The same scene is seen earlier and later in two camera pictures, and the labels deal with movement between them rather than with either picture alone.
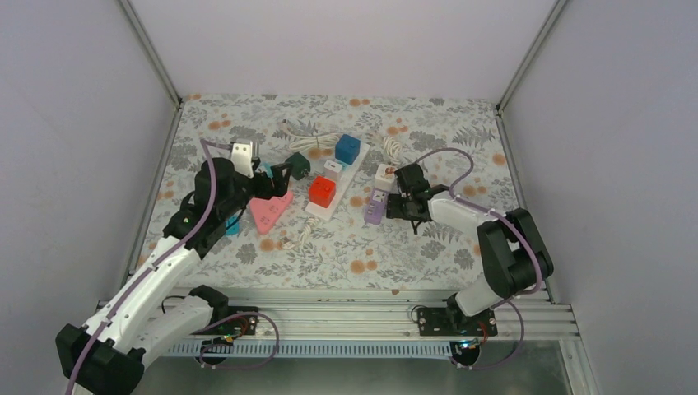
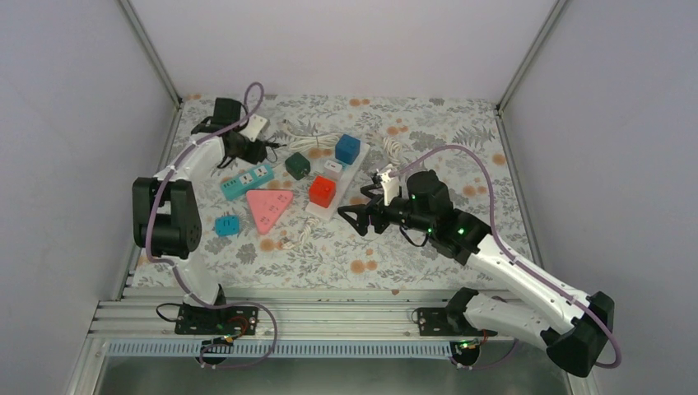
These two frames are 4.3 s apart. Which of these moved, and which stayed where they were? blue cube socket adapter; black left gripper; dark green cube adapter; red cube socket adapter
Moved: black left gripper
Stayed: blue cube socket adapter; red cube socket adapter; dark green cube adapter
